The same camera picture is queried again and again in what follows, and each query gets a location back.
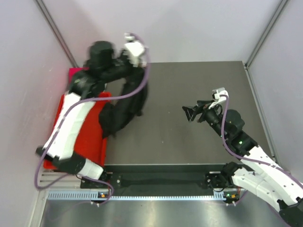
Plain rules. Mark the folded pink t-shirt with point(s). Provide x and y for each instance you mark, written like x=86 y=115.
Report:
x=77 y=79

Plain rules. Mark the left corner aluminium post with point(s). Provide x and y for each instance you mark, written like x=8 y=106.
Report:
x=56 y=32

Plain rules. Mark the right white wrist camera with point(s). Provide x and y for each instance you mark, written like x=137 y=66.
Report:
x=219 y=96

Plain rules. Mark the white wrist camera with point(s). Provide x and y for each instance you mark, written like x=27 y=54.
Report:
x=133 y=46
x=219 y=96

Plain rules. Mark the aluminium frame rail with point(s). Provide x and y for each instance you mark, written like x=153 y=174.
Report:
x=64 y=182

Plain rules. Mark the black t-shirt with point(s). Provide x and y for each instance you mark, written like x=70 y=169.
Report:
x=114 y=117

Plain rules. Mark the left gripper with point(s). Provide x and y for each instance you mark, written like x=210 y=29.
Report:
x=125 y=56

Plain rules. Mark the corner aluminium post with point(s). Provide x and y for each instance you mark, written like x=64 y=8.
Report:
x=270 y=25
x=56 y=32

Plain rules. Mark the red plastic bin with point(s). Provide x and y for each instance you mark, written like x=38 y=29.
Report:
x=89 y=142

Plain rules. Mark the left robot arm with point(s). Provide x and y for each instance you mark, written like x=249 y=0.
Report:
x=101 y=67

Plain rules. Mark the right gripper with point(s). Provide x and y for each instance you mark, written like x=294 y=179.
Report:
x=202 y=107

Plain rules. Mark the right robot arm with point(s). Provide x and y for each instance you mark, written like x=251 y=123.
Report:
x=267 y=180

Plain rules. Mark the right corner aluminium post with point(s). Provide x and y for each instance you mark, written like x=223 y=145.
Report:
x=270 y=25

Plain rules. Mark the grey slotted cable duct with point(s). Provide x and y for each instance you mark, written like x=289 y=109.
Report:
x=101 y=196

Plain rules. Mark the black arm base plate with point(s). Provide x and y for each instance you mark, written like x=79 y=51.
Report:
x=168 y=179

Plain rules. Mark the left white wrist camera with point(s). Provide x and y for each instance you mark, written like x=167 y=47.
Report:
x=133 y=46

